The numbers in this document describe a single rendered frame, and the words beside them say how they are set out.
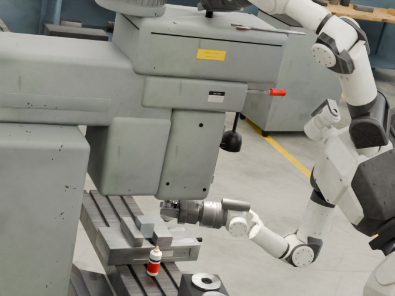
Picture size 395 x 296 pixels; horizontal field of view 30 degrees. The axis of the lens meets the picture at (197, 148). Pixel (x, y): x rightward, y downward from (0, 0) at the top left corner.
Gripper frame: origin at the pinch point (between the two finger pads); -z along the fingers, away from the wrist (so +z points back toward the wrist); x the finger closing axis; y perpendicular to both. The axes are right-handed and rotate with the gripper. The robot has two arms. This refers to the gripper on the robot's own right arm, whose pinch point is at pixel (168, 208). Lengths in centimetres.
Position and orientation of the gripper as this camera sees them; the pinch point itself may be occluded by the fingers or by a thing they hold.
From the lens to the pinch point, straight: 245.4
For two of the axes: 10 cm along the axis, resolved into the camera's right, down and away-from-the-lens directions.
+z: 9.8, 1.5, 1.3
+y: -1.9, 9.1, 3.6
